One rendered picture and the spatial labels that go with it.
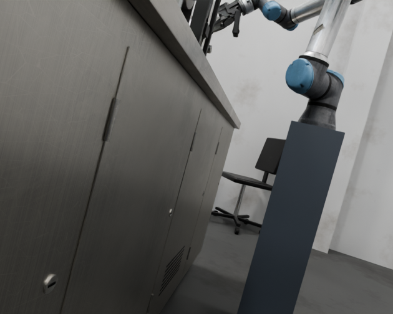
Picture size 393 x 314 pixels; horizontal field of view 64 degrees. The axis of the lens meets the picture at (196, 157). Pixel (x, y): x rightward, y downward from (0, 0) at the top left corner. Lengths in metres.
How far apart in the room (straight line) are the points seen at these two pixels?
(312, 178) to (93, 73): 1.04
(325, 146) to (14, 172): 1.12
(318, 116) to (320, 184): 0.26
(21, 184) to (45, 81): 0.09
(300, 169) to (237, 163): 2.39
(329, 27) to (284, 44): 2.54
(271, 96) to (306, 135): 2.43
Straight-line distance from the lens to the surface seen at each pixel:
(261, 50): 3.83
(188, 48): 0.56
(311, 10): 1.61
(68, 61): 0.33
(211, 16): 1.40
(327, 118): 1.33
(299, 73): 1.25
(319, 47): 1.29
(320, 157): 1.28
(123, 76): 0.42
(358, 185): 3.67
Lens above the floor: 0.72
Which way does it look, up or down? 3 degrees down
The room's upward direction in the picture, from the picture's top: 15 degrees clockwise
